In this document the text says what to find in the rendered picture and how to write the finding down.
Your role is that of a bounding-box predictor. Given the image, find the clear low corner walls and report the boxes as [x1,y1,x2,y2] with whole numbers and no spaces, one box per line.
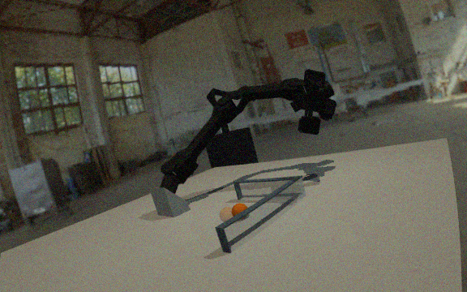
[225,177,306,252]

